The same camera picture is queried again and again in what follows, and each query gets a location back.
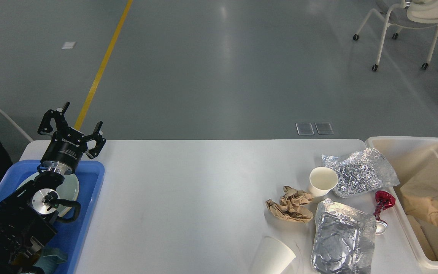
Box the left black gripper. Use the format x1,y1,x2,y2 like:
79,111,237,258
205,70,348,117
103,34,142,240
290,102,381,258
38,101,106,175

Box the brown paper bag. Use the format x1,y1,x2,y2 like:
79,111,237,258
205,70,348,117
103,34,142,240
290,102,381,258
400,158,438,227

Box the green plate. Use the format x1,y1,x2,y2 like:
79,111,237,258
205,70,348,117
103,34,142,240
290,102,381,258
17,172,79,217

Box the red foil wrapper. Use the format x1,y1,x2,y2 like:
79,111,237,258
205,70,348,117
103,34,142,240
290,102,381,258
373,190,396,236

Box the aluminium foil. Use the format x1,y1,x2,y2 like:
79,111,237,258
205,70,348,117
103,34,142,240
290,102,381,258
321,147,400,198

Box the foil tray container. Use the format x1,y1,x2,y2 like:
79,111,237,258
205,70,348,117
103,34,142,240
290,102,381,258
311,198,377,274

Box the white paper cup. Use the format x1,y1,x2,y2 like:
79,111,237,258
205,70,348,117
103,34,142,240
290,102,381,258
248,236,296,274
308,167,339,197

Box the brown paper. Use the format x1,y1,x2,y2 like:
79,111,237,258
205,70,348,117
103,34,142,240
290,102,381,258
265,186,314,223

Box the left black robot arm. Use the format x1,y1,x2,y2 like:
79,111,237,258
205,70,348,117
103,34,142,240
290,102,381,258
0,102,106,274

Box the beige plastic bin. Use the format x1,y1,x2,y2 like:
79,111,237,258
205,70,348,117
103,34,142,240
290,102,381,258
365,136,438,274

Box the cardboard piece in bin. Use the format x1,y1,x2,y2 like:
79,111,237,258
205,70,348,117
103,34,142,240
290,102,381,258
407,215,436,261

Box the blue plastic tray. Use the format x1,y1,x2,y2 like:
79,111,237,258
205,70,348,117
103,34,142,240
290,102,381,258
0,160,105,274

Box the teal mug yellow inside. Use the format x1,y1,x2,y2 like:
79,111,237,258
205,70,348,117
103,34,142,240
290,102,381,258
11,247,68,274

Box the floor socket plate right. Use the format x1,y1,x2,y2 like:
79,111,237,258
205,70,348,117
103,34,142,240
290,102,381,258
315,122,334,135

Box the floor socket plate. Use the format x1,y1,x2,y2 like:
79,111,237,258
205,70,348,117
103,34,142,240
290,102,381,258
315,122,334,135
295,123,315,135

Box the floor socket plate left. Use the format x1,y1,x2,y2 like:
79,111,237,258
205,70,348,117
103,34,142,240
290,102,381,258
295,123,315,135

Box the white office chair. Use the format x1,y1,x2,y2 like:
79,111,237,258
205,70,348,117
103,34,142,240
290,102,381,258
353,0,438,72

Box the white paper cup lying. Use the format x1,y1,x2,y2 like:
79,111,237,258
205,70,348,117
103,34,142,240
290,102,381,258
248,236,296,274

